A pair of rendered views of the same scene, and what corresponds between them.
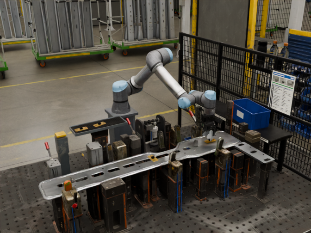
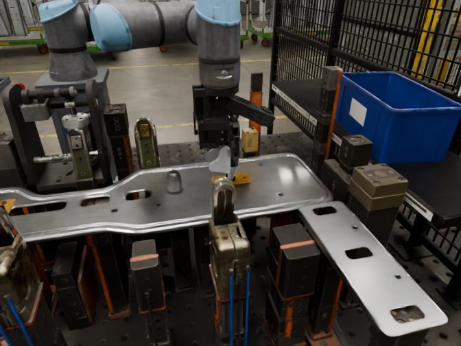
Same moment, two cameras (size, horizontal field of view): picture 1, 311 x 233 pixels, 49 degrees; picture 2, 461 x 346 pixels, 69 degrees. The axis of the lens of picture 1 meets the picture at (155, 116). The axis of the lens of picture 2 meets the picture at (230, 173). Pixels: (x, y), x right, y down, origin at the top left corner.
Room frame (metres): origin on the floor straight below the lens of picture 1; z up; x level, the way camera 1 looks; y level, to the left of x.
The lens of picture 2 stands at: (1.55, -0.55, 1.40)
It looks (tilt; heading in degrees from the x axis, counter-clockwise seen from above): 31 degrees down; 16
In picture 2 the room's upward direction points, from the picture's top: straight up
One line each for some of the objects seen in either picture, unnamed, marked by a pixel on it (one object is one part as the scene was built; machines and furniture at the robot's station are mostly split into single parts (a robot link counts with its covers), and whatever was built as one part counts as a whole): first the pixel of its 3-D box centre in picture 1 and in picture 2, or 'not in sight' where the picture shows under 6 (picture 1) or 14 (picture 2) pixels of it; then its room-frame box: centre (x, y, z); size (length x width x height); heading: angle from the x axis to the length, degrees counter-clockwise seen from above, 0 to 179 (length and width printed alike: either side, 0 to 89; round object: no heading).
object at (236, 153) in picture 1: (234, 170); (287, 290); (2.04, -0.54, 0.84); 0.11 x 0.10 x 0.28; 29
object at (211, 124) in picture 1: (208, 121); (217, 114); (2.15, -0.36, 1.16); 0.09 x 0.08 x 0.12; 119
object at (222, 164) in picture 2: (209, 136); (221, 165); (2.14, -0.37, 1.06); 0.06 x 0.03 x 0.09; 120
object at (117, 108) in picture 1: (121, 104); (71, 60); (2.53, 0.27, 1.15); 0.15 x 0.15 x 0.10
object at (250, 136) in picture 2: not in sight; (247, 191); (2.31, -0.39, 0.88); 0.04 x 0.04 x 0.36; 29
